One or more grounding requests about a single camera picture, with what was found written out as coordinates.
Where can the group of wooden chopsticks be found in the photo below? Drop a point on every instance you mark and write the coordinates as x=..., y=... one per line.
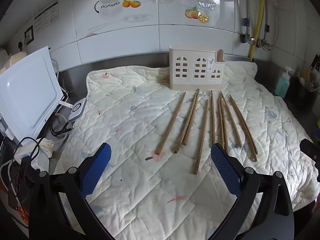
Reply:
x=201, y=135

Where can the metal valve with red knob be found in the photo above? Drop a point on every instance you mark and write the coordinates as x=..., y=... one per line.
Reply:
x=247, y=39

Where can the white countertop appliance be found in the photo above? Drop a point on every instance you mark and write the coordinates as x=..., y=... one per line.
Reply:
x=27, y=92

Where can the wall notice sticker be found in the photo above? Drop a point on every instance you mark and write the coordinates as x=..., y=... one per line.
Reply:
x=47, y=17

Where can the metal water valve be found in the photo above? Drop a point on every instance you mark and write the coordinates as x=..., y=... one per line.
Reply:
x=266, y=45

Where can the dark utensil container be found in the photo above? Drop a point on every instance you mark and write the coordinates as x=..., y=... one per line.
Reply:
x=303, y=92

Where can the white power strip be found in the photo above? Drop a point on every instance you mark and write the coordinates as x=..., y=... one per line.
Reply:
x=25, y=155

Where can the teal soap pump bottle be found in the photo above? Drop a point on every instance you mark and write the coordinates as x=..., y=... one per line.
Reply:
x=282, y=83

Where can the green plastic container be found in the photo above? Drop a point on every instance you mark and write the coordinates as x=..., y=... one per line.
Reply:
x=318, y=127

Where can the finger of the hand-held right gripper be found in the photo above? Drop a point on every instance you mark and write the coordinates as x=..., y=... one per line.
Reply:
x=312, y=148

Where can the quilted printed mat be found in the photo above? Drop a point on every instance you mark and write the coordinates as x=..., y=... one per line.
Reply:
x=135, y=120

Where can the yellow gas pipe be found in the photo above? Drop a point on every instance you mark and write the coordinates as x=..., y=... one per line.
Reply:
x=258, y=17

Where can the cream sponge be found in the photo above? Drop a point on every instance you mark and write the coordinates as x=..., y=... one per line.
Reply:
x=12, y=57

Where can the cream plastic chopstick holder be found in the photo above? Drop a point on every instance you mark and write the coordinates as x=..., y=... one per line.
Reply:
x=190, y=55

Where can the small white round-button device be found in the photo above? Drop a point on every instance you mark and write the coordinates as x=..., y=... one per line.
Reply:
x=78, y=110

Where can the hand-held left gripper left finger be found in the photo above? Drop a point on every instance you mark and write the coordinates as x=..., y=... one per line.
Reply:
x=96, y=170

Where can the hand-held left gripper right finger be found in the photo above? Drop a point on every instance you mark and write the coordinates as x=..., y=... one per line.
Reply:
x=226, y=170

